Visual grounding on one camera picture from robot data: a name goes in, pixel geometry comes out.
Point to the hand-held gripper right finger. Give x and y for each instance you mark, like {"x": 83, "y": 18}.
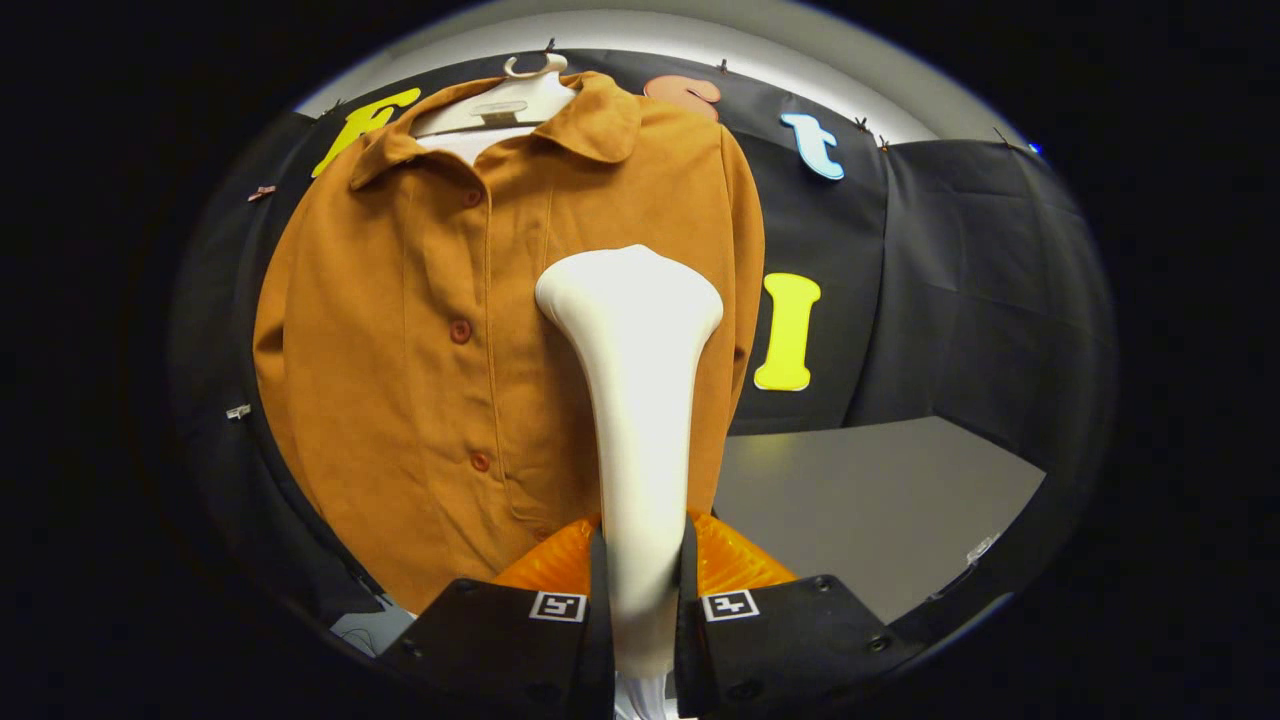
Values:
{"x": 780, "y": 650}

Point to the orange button-up shirt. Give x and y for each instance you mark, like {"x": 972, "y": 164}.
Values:
{"x": 400, "y": 350}

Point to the white mannequin torso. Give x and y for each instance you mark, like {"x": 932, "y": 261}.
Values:
{"x": 470, "y": 145}

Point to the white garment steamer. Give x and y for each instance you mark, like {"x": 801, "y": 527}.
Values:
{"x": 635, "y": 400}

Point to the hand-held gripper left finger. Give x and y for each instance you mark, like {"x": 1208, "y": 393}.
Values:
{"x": 520, "y": 650}

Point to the red spring clip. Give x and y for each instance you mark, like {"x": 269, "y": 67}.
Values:
{"x": 262, "y": 192}

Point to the white plastic hanger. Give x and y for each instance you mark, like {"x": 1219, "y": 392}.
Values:
{"x": 520, "y": 100}

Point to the grey drawer cabinet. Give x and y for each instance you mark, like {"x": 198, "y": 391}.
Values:
{"x": 850, "y": 500}

